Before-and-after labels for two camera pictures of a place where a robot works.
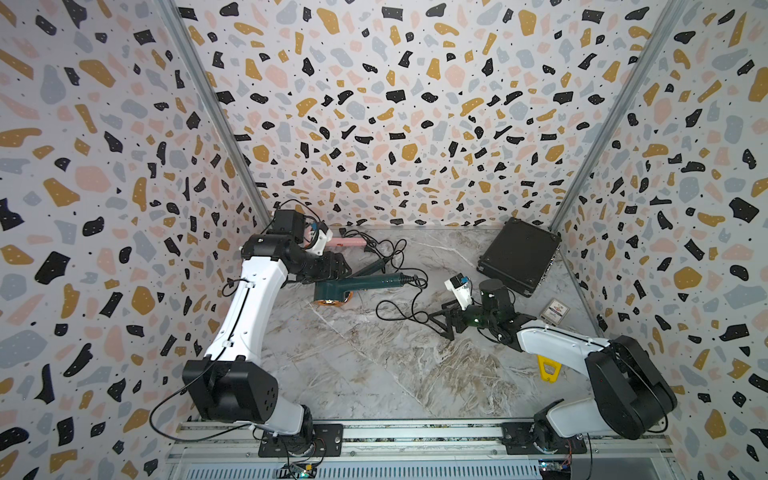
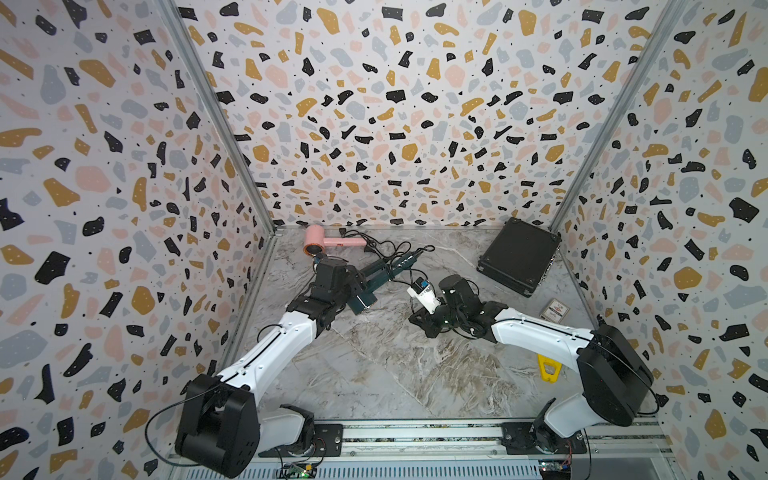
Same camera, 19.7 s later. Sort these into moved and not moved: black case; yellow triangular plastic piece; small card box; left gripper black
Moved: left gripper black
Not moved: black case; yellow triangular plastic piece; small card box
